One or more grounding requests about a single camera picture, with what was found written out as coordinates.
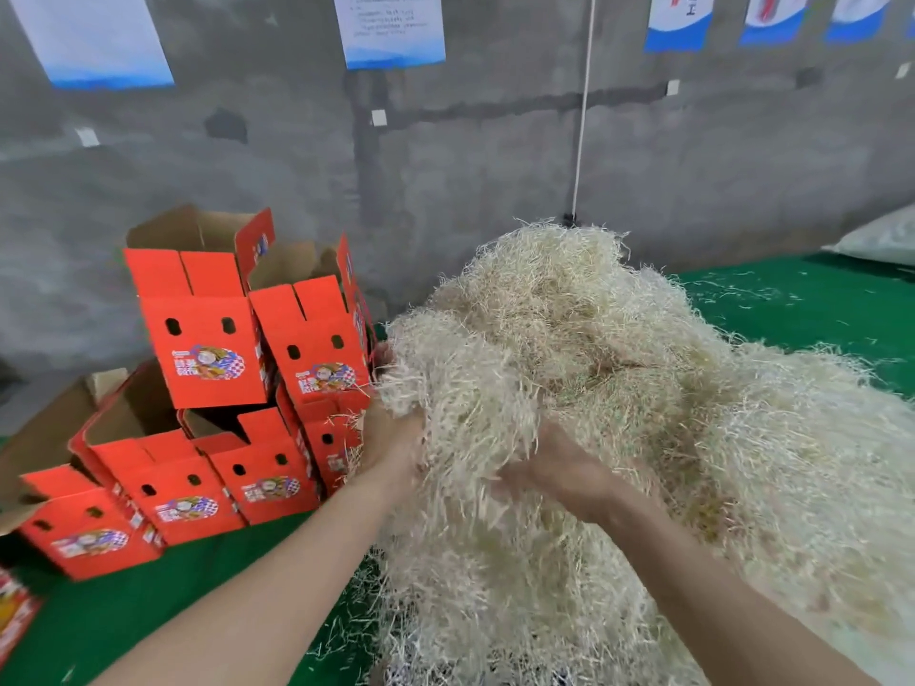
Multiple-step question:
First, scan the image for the person's left hand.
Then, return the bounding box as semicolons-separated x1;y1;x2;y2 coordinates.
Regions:
347;402;431;490

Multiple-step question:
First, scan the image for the person's right hand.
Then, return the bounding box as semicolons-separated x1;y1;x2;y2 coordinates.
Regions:
490;416;634;529

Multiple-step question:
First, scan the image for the red cardboard box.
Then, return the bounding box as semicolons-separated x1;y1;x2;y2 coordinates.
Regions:
121;202;277;413
67;355;249;550
244;233;377;413
177;402;325;529
298;391;368;495
0;365;165;584

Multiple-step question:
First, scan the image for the pile of wood wool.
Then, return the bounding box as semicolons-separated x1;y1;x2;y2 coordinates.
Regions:
364;219;915;686

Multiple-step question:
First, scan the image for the group of red boxes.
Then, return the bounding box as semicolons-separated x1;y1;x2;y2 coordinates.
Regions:
0;565;43;667

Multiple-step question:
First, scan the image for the person's right forearm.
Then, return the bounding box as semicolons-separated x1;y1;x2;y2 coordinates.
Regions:
593;490;881;686

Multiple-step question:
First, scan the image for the person's left forearm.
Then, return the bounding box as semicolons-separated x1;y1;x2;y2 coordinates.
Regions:
92;471;395;686

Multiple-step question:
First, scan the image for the white pole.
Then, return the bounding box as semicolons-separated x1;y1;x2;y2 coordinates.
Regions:
563;0;600;227

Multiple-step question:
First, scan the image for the white sack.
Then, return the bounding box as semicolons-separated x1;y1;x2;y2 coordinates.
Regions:
824;202;915;270

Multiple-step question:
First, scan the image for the white blue wall poster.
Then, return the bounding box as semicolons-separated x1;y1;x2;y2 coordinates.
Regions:
332;0;449;72
6;0;177;92

